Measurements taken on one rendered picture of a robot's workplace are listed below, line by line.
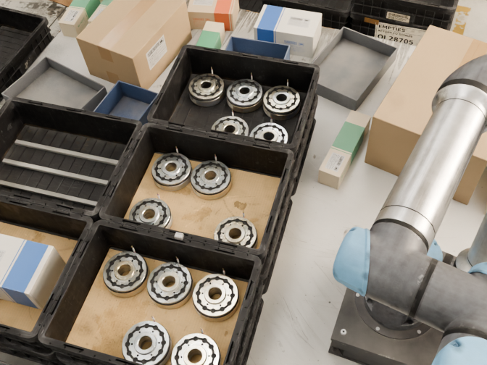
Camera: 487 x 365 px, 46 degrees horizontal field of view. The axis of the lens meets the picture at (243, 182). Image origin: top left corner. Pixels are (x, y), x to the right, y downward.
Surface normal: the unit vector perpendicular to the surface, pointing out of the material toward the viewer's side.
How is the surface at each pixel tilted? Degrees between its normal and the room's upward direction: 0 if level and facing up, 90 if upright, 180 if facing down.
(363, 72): 0
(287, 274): 0
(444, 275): 12
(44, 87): 0
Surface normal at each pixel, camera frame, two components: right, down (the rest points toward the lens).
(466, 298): -0.22, -0.36
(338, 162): -0.06, -0.57
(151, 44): 0.87, 0.37
